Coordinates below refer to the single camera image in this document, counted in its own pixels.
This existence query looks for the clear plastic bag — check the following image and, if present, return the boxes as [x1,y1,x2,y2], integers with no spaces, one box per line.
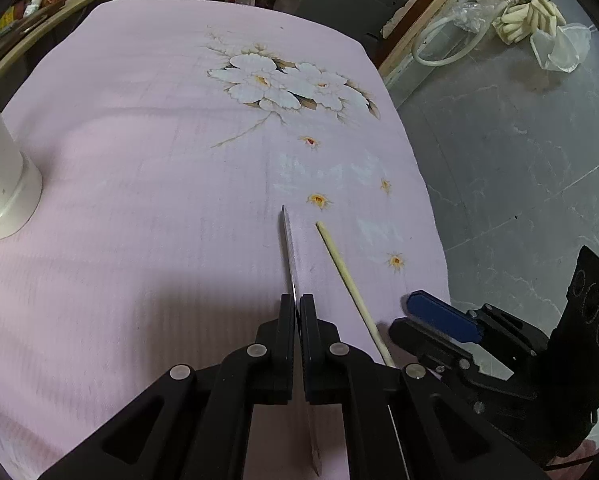
[448,0,506,32]

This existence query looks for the wooden chopstick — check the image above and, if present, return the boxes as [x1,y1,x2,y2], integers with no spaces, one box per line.
[315,220,397,368]

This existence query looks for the wooden shelf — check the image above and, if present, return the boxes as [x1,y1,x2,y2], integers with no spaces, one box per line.
[0,0,125,87]

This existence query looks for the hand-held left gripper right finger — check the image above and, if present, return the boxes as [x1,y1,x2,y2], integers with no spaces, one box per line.
[298,293,550,480]

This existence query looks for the white mesh bag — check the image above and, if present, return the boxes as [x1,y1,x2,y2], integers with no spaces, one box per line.
[528,22,593,73]

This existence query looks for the wooden door frame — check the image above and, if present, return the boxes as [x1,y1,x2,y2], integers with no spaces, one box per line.
[377,0,496,92]

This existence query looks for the pink floral tablecloth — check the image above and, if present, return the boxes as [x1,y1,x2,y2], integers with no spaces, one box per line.
[0,0,451,480]

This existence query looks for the white hose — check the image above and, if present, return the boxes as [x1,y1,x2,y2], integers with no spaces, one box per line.
[411,7,496,67]

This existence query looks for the thin metal knife blade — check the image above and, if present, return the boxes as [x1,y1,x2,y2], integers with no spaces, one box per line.
[280,204,325,477]

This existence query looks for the dark cabinet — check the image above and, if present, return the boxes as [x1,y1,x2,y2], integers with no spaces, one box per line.
[270,0,421,69]

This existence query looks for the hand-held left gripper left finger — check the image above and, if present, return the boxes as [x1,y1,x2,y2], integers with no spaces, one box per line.
[40,294,298,480]

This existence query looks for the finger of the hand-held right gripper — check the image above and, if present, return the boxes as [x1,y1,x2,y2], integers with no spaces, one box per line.
[389,317,535,413]
[404,290,547,356]

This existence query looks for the cream fabric bundle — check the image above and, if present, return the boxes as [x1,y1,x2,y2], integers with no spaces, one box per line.
[478,0,564,47]

